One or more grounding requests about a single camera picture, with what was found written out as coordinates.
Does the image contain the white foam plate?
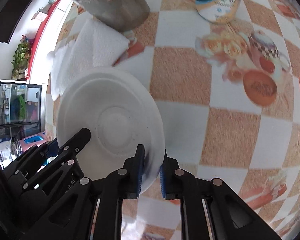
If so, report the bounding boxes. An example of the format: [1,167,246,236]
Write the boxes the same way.
[56,67,165,192]

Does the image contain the pink plastic stool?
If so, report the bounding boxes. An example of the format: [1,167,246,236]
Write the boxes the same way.
[20,132,47,152]

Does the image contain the white printed bag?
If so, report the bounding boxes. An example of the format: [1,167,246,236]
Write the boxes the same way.
[0,138,22,170]

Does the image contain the glass display cabinet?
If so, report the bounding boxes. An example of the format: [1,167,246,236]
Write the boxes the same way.
[0,80,42,140]

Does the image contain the potted green plant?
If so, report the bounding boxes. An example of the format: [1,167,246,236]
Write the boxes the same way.
[11,35,34,80]

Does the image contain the patterned tablecloth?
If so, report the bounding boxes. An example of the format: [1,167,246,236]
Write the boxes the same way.
[45,0,300,240]

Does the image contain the white paper napkin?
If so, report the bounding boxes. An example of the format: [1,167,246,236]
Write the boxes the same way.
[47,19,129,101]

